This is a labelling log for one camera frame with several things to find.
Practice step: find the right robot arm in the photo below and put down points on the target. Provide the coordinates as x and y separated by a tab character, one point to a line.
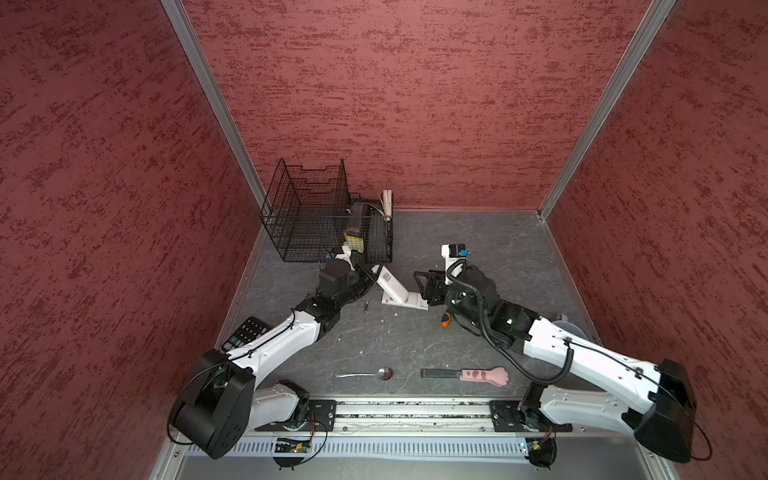
572	379

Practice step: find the grey cup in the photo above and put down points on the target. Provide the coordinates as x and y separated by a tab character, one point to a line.
563	324

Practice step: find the pink cat paw tool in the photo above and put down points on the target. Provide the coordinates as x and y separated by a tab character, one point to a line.
497	377

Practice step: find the metal spoon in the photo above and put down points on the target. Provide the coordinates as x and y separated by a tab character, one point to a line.
382	374

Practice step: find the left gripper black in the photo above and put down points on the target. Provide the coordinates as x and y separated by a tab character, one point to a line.
369	280

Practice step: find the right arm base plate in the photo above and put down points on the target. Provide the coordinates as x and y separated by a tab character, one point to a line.
507	417

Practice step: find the black wire rack organizer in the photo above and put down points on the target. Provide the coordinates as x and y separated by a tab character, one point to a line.
305	210

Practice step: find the yellow black item in rack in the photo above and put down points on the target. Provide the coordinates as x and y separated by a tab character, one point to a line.
357	226

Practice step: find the long white remote control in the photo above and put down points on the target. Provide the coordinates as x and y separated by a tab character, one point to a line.
413	301

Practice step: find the wooden sticks in rack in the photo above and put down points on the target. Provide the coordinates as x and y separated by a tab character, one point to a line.
387	204

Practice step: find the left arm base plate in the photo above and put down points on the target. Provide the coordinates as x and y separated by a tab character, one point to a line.
311	414

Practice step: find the small white AC remote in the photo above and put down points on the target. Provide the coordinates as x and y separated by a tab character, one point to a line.
394	292

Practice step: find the black calculator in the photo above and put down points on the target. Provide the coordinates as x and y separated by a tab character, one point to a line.
248	331

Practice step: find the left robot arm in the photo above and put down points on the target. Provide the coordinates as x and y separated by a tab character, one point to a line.
223	398

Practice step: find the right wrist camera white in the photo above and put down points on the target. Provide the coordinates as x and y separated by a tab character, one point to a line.
454	256

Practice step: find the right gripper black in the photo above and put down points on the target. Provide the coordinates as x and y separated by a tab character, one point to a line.
435	285

